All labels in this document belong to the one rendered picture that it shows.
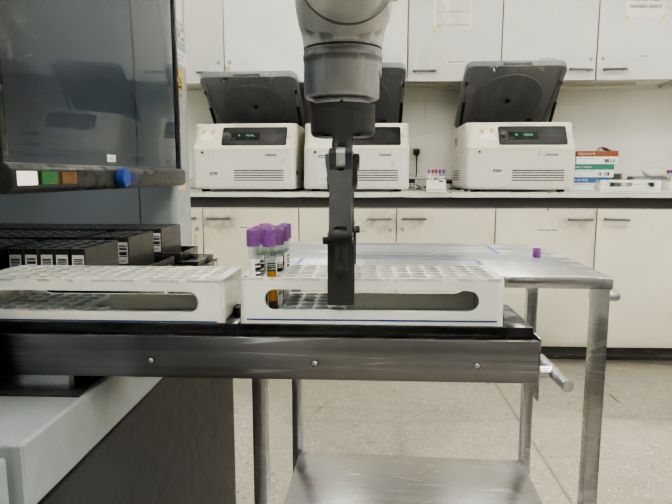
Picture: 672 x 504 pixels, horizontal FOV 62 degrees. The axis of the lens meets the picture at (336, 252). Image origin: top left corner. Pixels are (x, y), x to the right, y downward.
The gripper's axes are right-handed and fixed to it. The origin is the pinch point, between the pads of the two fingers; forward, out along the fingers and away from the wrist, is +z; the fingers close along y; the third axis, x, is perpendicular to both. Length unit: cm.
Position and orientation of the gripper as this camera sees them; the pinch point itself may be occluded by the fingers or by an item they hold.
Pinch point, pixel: (343, 276)
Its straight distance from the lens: 68.0
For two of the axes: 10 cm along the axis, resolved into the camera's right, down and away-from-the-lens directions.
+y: 0.5, -1.4, 9.9
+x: -10.0, 0.0, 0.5
